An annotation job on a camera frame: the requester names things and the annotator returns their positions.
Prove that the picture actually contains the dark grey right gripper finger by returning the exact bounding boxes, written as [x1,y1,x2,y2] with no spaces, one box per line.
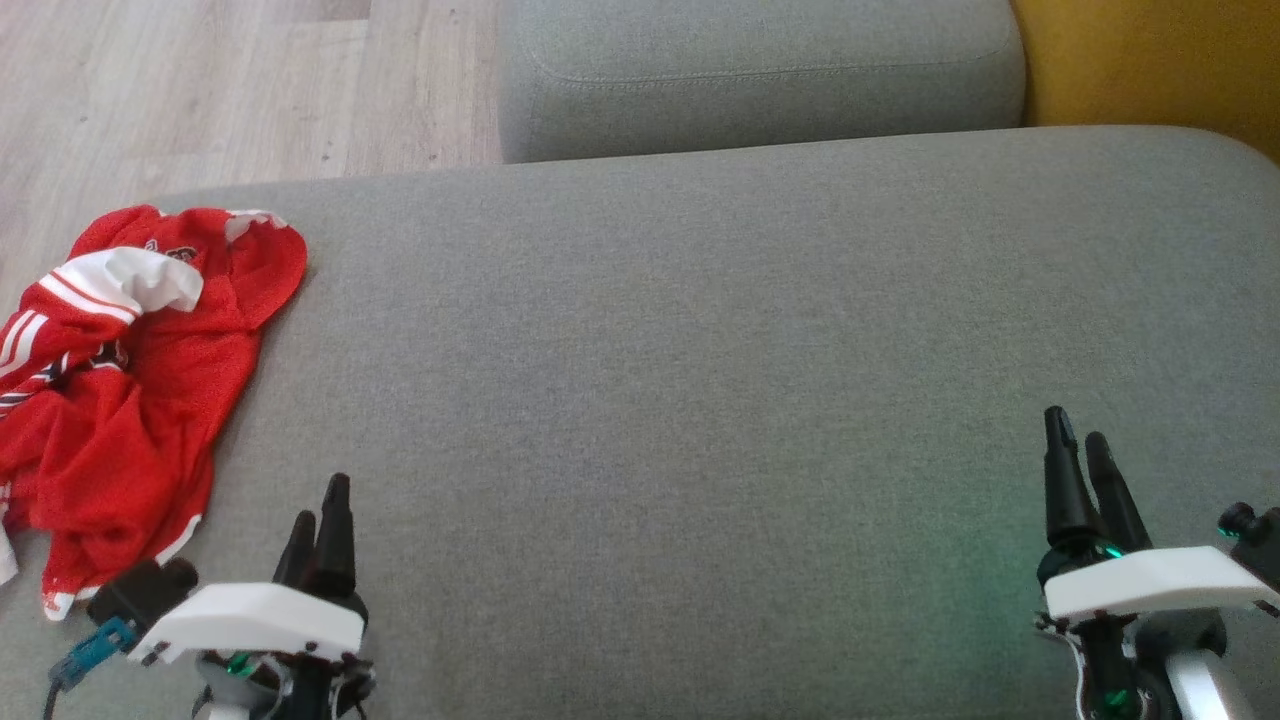
[1084,432,1152,554]
[1043,405,1102,550]

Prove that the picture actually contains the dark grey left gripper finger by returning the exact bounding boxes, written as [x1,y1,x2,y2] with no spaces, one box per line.
[299,473,359,602]
[273,510,318,588]

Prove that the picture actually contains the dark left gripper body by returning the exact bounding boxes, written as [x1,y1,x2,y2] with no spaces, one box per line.
[196,645,379,720]

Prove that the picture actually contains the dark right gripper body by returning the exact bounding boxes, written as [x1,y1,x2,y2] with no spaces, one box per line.
[1037,544,1231,720]

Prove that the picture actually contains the red shorts with white trim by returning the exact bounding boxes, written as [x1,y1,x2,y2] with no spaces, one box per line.
[0,330,263,622]

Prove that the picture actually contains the red jersey with white stripes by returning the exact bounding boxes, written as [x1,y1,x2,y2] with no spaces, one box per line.
[0,205,309,421]

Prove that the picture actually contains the grey fabric sofa seat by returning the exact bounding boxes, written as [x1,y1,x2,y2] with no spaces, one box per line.
[0,125,1280,720]

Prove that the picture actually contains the mustard yellow cushion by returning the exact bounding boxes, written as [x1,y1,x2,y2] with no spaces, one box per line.
[1010,0,1280,166]

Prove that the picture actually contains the grey sofa back cushion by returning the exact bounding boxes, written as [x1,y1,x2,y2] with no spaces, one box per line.
[497,0,1028,164]

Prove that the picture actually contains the blue left camera cable connector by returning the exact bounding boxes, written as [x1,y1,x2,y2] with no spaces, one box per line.
[42,616,137,720]

